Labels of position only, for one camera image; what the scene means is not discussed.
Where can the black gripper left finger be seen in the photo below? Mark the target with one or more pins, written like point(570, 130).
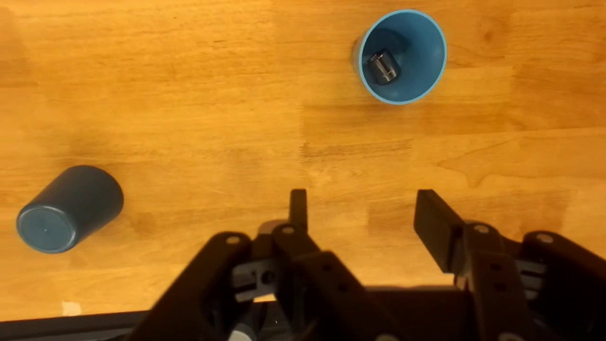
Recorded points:
point(190, 303)

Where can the silver stem cap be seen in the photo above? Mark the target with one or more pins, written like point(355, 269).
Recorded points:
point(383, 68)

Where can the light blue cup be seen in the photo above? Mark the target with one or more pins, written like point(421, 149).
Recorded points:
point(419, 56)

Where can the dark blue cup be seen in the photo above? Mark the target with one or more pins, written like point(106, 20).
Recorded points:
point(69, 210)

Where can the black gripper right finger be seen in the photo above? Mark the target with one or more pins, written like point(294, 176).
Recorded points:
point(493, 284)

